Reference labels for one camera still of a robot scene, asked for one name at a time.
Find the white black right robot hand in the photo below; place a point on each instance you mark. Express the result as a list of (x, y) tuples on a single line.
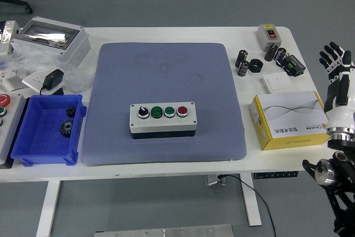
[(342, 115)]

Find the grey four-button control box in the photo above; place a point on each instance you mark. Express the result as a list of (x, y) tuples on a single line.
[(163, 124)]

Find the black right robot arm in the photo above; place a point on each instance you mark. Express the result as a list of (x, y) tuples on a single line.
[(341, 184)]

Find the yellow white carton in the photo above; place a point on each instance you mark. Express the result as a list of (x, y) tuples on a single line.
[(291, 115)]

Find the black green terminal module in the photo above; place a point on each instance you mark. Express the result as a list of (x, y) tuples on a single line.
[(294, 66)]

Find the black cylindrical capacitor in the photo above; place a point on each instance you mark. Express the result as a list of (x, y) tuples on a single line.
[(241, 58), (243, 68), (271, 52), (280, 55)]

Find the black table control panel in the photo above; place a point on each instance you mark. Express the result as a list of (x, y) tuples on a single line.
[(274, 175)]

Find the black hex nut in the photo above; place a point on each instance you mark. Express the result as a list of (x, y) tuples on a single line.
[(255, 66)]

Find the white table leg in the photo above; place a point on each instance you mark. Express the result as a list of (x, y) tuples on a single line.
[(48, 209), (252, 209)]

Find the grey metal plate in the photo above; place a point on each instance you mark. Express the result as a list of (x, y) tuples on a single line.
[(166, 232)]

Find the blue-grey table mat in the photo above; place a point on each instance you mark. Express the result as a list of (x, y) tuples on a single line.
[(124, 81)]

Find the clear plastic bag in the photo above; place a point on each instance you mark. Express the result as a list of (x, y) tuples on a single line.
[(79, 78)]

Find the small black gear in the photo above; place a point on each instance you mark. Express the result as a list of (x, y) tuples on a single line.
[(71, 112)]

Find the large black gear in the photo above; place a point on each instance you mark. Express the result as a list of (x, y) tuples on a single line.
[(66, 128)]

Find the black power adapter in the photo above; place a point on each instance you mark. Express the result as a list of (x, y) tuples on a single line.
[(53, 78)]

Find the blue plastic bin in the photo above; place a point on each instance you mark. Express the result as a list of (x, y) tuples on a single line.
[(41, 140)]

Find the grey emergency-stop control box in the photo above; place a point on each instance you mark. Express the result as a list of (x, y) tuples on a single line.
[(14, 128)]

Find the small white packaging box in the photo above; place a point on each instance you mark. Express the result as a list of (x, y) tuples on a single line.
[(11, 83)]

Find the white silver device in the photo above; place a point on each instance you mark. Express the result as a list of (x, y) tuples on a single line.
[(7, 45)]

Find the white wall switch plate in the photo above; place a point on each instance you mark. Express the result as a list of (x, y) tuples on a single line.
[(278, 83)]

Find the grey two-button switch box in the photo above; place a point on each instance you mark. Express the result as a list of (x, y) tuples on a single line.
[(262, 38)]

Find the metal under-table bracket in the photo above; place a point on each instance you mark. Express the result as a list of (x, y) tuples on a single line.
[(212, 180)]

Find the grey enclosure with clear lid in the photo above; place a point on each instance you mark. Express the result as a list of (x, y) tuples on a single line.
[(75, 47)]

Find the white wall socket plate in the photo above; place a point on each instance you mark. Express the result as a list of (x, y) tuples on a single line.
[(32, 80)]

